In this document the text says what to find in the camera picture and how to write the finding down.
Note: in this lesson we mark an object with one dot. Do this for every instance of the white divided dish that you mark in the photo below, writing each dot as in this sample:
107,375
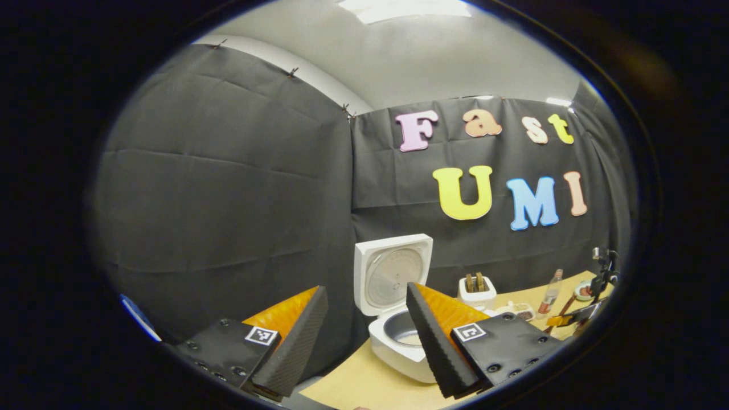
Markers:
515,312

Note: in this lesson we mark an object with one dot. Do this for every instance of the brown wooden spoon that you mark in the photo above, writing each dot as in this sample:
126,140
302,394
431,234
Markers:
561,313

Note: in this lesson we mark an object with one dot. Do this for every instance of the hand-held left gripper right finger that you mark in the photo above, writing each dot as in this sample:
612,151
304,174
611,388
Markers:
435,347

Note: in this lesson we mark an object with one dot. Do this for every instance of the large ceiling light panel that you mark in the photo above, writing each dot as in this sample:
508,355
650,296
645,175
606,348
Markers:
404,8

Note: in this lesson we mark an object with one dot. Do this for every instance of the brown bread slice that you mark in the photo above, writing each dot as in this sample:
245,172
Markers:
480,281
470,282

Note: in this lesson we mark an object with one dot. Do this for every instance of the clear plastic drink bottle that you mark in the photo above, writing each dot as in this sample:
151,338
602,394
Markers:
551,293

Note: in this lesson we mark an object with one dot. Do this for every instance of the blue cloth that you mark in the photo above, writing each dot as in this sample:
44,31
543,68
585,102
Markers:
139,316

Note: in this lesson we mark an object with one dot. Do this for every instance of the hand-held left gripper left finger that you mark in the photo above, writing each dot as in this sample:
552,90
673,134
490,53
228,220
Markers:
299,347

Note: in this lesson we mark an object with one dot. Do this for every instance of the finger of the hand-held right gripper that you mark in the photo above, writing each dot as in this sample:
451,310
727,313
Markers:
575,320

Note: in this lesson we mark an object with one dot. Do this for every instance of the white rice cooker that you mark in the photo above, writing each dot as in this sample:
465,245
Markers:
393,273

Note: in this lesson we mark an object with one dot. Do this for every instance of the white toaster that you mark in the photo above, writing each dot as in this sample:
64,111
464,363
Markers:
477,299

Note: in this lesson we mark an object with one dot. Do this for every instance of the black backdrop cloth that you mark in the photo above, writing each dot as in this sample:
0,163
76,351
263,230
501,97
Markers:
228,188

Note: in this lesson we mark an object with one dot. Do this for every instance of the pale green plate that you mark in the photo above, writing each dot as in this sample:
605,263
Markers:
582,290

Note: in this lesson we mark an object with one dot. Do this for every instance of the small ceiling light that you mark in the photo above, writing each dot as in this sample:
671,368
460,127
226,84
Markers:
558,101

